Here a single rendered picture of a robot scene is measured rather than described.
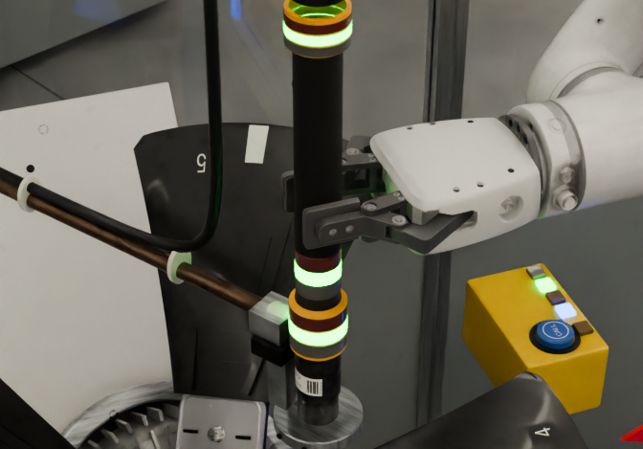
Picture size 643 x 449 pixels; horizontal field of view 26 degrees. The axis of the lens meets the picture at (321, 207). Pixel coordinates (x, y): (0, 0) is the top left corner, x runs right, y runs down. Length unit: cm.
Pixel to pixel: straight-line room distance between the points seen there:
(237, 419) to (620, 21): 44
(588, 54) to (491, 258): 101
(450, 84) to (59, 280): 71
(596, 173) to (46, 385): 60
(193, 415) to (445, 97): 81
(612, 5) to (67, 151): 56
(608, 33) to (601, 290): 116
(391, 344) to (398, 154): 113
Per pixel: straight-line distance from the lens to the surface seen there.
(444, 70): 185
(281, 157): 116
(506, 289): 160
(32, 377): 136
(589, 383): 156
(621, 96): 104
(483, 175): 97
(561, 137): 100
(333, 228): 95
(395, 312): 207
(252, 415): 114
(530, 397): 130
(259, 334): 106
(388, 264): 200
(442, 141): 100
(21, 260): 136
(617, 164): 102
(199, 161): 118
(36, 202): 119
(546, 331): 153
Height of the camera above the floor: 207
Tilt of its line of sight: 36 degrees down
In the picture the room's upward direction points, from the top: straight up
